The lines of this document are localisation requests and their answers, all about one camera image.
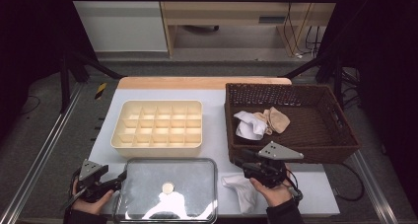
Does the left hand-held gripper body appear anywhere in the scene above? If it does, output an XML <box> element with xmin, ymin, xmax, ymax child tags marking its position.
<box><xmin>72</xmin><ymin>159</ymin><xmax>114</xmax><ymax>203</ymax></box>

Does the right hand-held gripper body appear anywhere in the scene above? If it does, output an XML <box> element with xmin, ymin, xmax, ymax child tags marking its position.
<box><xmin>252</xmin><ymin>140</ymin><xmax>305</xmax><ymax>189</ymax></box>

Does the white sock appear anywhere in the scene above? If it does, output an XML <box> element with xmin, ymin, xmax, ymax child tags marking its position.
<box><xmin>220</xmin><ymin>174</ymin><xmax>260</xmax><ymax>215</ymax></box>
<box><xmin>234</xmin><ymin>111</ymin><xmax>269</xmax><ymax>141</ymax></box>

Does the cream compartment storage box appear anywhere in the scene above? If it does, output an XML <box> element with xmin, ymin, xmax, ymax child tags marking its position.
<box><xmin>109</xmin><ymin>100</ymin><xmax>204</xmax><ymax>159</ymax></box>

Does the brown wicker basket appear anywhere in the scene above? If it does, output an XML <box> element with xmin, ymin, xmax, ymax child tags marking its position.
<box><xmin>224</xmin><ymin>82</ymin><xmax>362</xmax><ymax>164</ymax></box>

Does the clear plastic lid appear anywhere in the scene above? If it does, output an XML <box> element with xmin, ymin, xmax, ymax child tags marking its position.
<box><xmin>112</xmin><ymin>157</ymin><xmax>219</xmax><ymax>224</ymax></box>

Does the person's left hand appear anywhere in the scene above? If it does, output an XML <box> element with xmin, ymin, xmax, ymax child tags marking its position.
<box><xmin>71</xmin><ymin>179</ymin><xmax>114</xmax><ymax>216</ymax></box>

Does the person's right hand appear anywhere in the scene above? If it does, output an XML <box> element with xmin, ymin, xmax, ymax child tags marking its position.
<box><xmin>249</xmin><ymin>164</ymin><xmax>299</xmax><ymax>208</ymax></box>

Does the yellow black striped tape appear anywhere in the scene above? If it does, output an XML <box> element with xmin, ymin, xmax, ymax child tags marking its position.
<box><xmin>94</xmin><ymin>82</ymin><xmax>108</xmax><ymax>101</ymax></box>

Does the black metal stand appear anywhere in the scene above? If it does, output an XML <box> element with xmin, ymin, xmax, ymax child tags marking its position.
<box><xmin>281</xmin><ymin>50</ymin><xmax>346</xmax><ymax>110</ymax></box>
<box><xmin>58</xmin><ymin>49</ymin><xmax>125</xmax><ymax>113</ymax></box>

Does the wooden desk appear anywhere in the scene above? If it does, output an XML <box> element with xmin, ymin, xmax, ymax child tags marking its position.
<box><xmin>157</xmin><ymin>0</ymin><xmax>343</xmax><ymax>58</ymax></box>

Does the white cabinet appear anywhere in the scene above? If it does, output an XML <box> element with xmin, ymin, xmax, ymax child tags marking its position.
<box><xmin>67</xmin><ymin>0</ymin><xmax>169</xmax><ymax>53</ymax></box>

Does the black curtain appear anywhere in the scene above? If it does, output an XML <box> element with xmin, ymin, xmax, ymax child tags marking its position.
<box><xmin>0</xmin><ymin>0</ymin><xmax>100</xmax><ymax>146</ymax></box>
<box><xmin>316</xmin><ymin>0</ymin><xmax>418</xmax><ymax>215</ymax></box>

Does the left hand-held gripper cable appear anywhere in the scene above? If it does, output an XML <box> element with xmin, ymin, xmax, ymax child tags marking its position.
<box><xmin>62</xmin><ymin>171</ymin><xmax>83</xmax><ymax>212</ymax></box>

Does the hand-held gripper cable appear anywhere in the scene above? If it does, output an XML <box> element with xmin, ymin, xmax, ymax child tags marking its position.
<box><xmin>284</xmin><ymin>169</ymin><xmax>304</xmax><ymax>202</ymax></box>
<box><xmin>62</xmin><ymin>171</ymin><xmax>83</xmax><ymax>212</ymax></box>

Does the right hand-held gripper cable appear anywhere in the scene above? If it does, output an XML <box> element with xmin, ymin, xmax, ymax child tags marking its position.
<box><xmin>284</xmin><ymin>169</ymin><xmax>304</xmax><ymax>202</ymax></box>

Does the aluminium rail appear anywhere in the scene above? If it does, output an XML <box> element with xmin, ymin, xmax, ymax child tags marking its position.
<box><xmin>0</xmin><ymin>82</ymin><xmax>85</xmax><ymax>224</ymax></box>
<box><xmin>349</xmin><ymin>149</ymin><xmax>400</xmax><ymax>224</ymax></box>

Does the thin black floor cable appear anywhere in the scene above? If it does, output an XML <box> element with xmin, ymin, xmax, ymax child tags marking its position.
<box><xmin>18</xmin><ymin>95</ymin><xmax>42</xmax><ymax>117</ymax></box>

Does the black cable bundle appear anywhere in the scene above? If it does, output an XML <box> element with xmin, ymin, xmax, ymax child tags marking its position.
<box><xmin>339</xmin><ymin>67</ymin><xmax>363</xmax><ymax>111</ymax></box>

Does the yellow cable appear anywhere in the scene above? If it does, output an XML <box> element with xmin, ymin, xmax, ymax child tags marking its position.
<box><xmin>294</xmin><ymin>0</ymin><xmax>314</xmax><ymax>57</ymax></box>

